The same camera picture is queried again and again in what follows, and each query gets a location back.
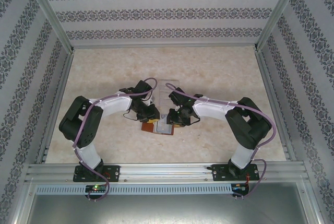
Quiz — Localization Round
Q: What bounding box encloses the brown leather card holder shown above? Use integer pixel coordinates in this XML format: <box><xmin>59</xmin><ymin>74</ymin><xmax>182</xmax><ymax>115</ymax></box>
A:
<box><xmin>140</xmin><ymin>122</ymin><xmax>185</xmax><ymax>136</ymax></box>

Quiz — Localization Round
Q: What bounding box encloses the clear plastic box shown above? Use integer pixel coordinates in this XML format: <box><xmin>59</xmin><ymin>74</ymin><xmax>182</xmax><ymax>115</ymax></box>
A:
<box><xmin>156</xmin><ymin>78</ymin><xmax>183</xmax><ymax>110</ymax></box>

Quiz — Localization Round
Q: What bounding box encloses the small circuit board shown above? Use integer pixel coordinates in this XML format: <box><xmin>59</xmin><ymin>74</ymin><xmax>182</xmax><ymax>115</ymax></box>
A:
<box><xmin>231</xmin><ymin>183</ymin><xmax>250</xmax><ymax>193</ymax></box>
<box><xmin>85</xmin><ymin>184</ymin><xmax>108</xmax><ymax>193</ymax></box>

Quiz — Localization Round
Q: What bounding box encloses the grey metal panel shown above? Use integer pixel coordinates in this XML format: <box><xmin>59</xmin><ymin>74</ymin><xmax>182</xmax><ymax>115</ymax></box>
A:
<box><xmin>13</xmin><ymin>182</ymin><xmax>321</xmax><ymax>224</ymax></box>

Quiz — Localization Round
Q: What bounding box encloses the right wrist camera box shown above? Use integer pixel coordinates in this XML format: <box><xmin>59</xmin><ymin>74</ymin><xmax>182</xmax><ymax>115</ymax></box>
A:
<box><xmin>168</xmin><ymin>87</ymin><xmax>185</xmax><ymax>104</ymax></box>

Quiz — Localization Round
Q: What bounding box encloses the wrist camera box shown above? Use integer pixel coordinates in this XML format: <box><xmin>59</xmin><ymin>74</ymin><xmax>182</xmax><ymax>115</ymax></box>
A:
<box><xmin>168</xmin><ymin>87</ymin><xmax>185</xmax><ymax>104</ymax></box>
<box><xmin>134</xmin><ymin>79</ymin><xmax>155</xmax><ymax>106</ymax></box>

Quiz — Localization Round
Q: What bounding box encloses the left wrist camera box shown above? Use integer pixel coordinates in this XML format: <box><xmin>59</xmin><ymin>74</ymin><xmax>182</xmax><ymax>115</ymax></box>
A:
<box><xmin>134</xmin><ymin>79</ymin><xmax>155</xmax><ymax>106</ymax></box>

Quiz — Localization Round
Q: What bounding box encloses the aluminium mounting rail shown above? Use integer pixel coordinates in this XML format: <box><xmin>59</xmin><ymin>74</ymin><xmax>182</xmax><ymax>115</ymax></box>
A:
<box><xmin>25</xmin><ymin>162</ymin><xmax>306</xmax><ymax>184</ymax></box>

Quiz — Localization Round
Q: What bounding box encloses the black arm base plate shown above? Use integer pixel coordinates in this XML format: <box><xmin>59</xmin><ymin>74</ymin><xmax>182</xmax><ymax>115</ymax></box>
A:
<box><xmin>211</xmin><ymin>163</ymin><xmax>260</xmax><ymax>182</ymax></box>
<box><xmin>73</xmin><ymin>165</ymin><xmax>121</xmax><ymax>183</ymax></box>

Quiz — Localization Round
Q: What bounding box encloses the slotted grey cable duct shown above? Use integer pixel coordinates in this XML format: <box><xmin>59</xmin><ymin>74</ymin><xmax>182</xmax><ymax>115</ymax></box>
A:
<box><xmin>35</xmin><ymin>184</ymin><xmax>233</xmax><ymax>195</ymax></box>

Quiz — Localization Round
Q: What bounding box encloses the aluminium table side rail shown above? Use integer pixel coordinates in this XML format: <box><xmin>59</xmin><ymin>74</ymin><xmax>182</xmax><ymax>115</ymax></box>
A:
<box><xmin>35</xmin><ymin>50</ymin><xmax>76</xmax><ymax>164</ymax></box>
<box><xmin>255</xmin><ymin>50</ymin><xmax>298</xmax><ymax>162</ymax></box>

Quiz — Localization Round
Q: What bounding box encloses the aluminium frame post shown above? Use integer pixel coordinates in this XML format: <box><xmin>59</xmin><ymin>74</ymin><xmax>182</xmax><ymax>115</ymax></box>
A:
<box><xmin>253</xmin><ymin>0</ymin><xmax>306</xmax><ymax>52</ymax></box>
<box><xmin>22</xmin><ymin>0</ymin><xmax>76</xmax><ymax>54</ymax></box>

